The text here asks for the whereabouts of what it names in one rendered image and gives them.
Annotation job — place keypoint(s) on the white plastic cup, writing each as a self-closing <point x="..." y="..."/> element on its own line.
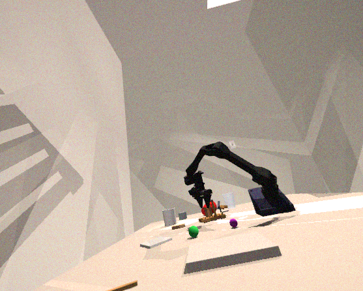
<point x="229" y="200"/>

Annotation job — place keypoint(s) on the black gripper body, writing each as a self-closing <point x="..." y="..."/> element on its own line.
<point x="203" y="192"/>

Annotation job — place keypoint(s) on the green ball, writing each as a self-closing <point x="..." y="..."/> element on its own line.
<point x="193" y="231"/>

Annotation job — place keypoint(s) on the purple ball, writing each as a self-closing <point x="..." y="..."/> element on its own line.
<point x="233" y="222"/>

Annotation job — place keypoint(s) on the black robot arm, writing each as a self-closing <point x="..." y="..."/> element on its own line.
<point x="260" y="175"/>

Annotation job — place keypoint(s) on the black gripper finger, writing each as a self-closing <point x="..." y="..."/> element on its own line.
<point x="200" y="201"/>
<point x="207" y="199"/>

